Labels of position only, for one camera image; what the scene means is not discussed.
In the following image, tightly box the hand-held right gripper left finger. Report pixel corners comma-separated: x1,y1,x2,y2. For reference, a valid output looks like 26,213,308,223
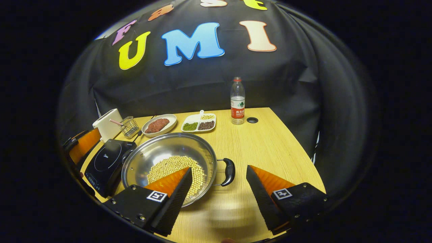
103,167,193,237

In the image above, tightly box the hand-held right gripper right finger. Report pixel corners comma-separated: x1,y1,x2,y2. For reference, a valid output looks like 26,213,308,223
246,165,330,236

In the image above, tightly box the black induction cooktop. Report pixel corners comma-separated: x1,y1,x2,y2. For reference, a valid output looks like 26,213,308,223
84,138,137,198

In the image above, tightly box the stainless steel pot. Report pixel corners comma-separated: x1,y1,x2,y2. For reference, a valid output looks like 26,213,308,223
121,132,236,208

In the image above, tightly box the white toaster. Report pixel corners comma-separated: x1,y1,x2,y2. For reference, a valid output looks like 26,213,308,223
92,108,124,143

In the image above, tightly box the pile of soybeans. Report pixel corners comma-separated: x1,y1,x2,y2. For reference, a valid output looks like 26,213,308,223
147,155,206,199

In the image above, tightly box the white round plate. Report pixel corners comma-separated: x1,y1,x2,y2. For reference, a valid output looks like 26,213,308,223
141,114,178,137

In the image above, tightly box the white divided dish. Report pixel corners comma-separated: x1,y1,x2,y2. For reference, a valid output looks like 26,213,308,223
181,110,217,133

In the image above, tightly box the clear plastic water bottle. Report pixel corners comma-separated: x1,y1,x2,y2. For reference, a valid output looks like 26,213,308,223
230,77,246,125

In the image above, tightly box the black backdrop cloth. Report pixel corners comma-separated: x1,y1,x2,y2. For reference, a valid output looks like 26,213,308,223
57,0,375,203

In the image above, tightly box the small wire basket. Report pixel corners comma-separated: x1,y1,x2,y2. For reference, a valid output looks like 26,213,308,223
119,116,140,139

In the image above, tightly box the black power cable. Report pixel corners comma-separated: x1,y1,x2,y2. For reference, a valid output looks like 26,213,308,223
133,116,156,142

